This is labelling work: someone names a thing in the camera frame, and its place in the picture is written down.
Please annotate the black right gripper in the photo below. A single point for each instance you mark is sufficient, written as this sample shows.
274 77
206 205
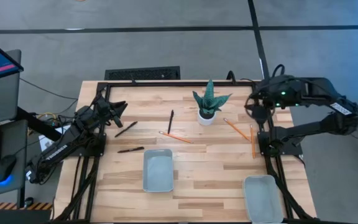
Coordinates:
259 114

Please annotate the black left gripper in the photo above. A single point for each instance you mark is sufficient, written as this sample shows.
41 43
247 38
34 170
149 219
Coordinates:
105 107

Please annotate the black pen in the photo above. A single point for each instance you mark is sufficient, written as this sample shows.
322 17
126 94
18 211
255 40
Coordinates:
170 122
130 149
126 129

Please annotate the orange pencil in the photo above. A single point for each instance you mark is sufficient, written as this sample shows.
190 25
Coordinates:
236 129
252 141
176 137

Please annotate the light grey plastic bin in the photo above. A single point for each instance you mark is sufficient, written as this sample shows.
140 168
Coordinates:
263 199
158 170

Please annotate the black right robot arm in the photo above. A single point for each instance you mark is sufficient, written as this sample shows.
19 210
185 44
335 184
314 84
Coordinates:
322 87

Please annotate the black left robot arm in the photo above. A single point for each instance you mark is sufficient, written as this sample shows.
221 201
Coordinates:
57 152

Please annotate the black floor vent grille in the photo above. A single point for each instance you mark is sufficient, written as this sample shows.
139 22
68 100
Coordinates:
141 74

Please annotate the green artificial plant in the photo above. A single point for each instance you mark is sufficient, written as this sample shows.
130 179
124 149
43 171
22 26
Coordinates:
210 99

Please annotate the white plant pot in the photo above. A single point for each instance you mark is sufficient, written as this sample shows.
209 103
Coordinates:
205 121

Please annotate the white printed booklet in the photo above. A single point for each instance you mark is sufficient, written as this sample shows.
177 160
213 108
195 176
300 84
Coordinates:
47 141

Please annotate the black stand bar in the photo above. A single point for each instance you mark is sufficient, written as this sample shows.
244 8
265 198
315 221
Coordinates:
39 124

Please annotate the grey computer monitor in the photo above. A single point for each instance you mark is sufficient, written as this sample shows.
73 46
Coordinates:
9 93

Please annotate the grey side desk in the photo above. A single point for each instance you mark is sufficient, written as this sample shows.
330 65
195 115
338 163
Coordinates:
19 161

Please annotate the black computer mouse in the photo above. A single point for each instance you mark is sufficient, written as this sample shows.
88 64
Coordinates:
5 166

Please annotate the black desk caster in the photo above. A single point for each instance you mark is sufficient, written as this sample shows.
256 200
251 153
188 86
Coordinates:
28 202

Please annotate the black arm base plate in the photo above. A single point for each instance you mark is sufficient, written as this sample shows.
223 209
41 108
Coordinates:
96 149
295 152

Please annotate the black aluminium table frame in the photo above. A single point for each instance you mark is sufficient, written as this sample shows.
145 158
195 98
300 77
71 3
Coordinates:
182 84

